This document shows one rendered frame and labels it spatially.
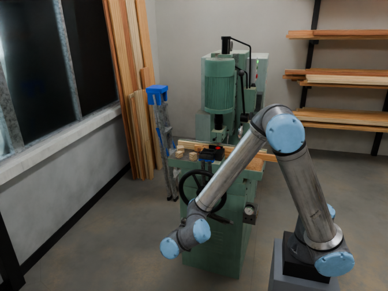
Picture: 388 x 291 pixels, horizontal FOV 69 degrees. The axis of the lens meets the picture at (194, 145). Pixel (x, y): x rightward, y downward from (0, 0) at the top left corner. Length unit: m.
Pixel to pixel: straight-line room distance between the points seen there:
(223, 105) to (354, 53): 2.69
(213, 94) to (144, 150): 1.74
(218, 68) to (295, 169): 0.81
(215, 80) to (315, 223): 0.92
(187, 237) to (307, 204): 0.49
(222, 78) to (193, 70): 2.58
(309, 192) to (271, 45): 3.10
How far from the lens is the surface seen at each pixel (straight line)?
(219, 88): 1.64
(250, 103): 1.89
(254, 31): 4.01
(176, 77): 4.30
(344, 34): 3.53
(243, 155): 1.13
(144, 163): 3.31
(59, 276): 2.49
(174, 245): 1.23
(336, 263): 1.31
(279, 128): 0.93
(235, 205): 1.83
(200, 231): 1.18
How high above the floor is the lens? 1.70
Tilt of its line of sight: 24 degrees down
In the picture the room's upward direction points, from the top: 1 degrees counter-clockwise
